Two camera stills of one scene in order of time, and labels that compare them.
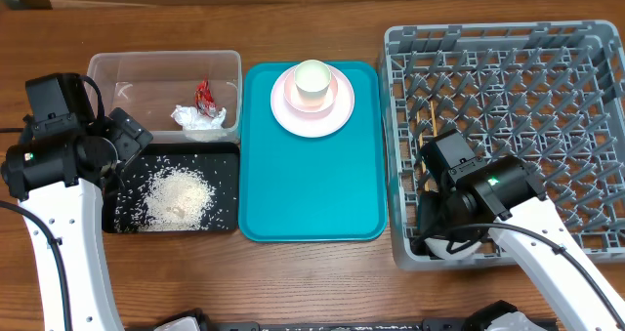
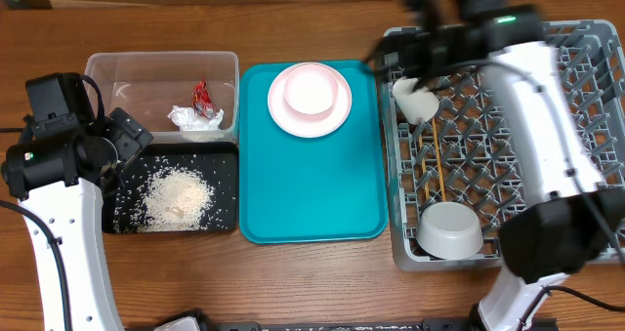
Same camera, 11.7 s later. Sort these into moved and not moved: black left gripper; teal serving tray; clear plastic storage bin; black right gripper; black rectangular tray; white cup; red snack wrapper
Moved: black right gripper; white cup
Not moved: clear plastic storage bin; black left gripper; red snack wrapper; teal serving tray; black rectangular tray
